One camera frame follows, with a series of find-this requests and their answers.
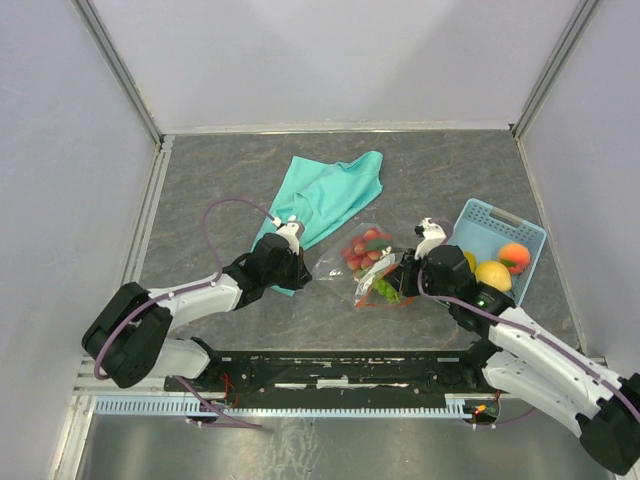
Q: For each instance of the light blue plastic basket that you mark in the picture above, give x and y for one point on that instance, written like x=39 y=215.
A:
x=483 y=229

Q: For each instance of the light blue cable duct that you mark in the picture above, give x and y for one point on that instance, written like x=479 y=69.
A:
x=188 y=405

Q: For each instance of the yellow fake lemon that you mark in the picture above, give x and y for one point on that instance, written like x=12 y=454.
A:
x=494 y=274

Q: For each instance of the yellow fake starfruit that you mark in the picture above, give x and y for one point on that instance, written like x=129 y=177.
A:
x=471 y=259

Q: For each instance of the teal t-shirt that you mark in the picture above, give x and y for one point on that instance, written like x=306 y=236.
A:
x=323 y=197

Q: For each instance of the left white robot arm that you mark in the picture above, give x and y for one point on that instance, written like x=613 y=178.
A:
x=129 y=340

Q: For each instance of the clear zip top bag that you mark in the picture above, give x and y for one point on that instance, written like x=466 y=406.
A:
x=357 y=287

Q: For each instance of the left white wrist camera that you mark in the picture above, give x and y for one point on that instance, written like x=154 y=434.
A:
x=291 y=230

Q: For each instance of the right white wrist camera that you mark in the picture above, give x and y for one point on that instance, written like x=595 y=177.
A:
x=432 y=232

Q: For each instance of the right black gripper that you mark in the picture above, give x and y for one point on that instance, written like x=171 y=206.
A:
x=400 y=276

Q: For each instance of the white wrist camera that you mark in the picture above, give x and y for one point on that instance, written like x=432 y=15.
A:
x=291 y=230
x=432 y=232

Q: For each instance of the fake peach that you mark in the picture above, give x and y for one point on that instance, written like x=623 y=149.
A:
x=515 y=257

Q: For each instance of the fake green grapes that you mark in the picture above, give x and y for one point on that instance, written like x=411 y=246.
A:
x=386 y=290

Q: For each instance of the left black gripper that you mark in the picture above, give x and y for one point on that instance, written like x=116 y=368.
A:
x=301 y=273

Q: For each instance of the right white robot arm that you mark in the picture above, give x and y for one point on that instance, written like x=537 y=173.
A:
x=517 y=355

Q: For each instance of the fake strawberries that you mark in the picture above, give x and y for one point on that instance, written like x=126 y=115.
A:
x=364 y=249

